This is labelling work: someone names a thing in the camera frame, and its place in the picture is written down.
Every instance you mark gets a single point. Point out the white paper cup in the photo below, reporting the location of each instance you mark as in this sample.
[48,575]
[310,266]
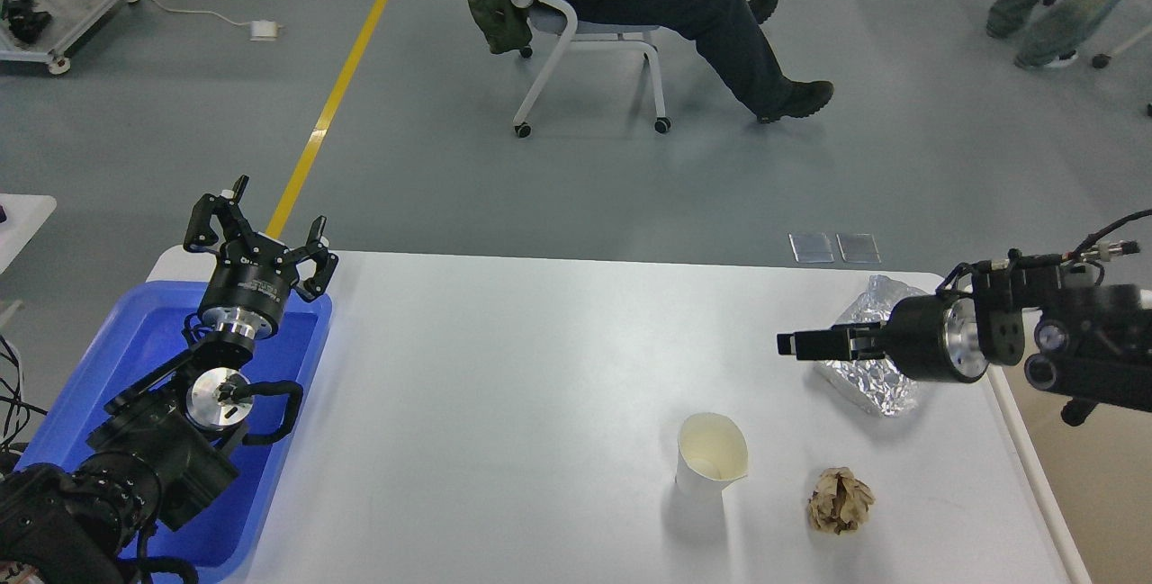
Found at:
[712,455]

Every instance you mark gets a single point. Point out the white chair leg with caster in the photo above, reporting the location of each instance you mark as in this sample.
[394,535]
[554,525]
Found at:
[1103,59]

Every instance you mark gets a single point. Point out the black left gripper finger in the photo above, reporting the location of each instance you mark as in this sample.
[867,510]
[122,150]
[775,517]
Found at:
[310,267]
[216,220]

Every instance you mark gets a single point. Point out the metal floor plate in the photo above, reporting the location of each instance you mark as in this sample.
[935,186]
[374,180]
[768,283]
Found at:
[859,249]
[810,248]

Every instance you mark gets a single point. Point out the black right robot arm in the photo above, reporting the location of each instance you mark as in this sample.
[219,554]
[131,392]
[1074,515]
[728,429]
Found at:
[1075,335]

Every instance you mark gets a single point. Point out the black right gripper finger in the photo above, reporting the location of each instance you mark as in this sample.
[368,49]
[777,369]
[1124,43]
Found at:
[839,354]
[856,335]

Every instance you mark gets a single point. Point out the white side table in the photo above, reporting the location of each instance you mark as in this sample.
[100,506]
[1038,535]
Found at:
[24,216]

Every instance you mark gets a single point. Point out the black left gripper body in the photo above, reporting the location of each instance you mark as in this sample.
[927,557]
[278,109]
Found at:
[249,288]

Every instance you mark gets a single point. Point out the white office chair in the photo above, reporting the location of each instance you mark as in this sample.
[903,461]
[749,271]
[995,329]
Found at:
[560,19]

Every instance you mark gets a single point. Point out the right metal floor plate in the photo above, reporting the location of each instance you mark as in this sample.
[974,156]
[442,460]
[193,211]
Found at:
[859,249]

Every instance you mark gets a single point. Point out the beige plastic bin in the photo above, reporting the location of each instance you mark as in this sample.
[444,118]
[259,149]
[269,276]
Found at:
[1099,473]

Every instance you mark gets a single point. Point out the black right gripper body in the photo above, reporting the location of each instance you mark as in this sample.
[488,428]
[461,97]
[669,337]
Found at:
[931,338]

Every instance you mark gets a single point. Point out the crumpled brown paper ball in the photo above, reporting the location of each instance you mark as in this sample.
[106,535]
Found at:
[839,503]

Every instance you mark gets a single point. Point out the left metal floor plate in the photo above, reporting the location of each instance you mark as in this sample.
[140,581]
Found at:
[810,248]

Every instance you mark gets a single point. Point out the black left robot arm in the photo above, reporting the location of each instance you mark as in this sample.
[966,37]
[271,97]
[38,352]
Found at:
[163,455]

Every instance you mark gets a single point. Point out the blue plastic bin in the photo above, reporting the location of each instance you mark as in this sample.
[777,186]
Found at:
[144,329]

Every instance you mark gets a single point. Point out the crumpled silver foil bag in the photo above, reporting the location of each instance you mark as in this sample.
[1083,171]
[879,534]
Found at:
[875,386]

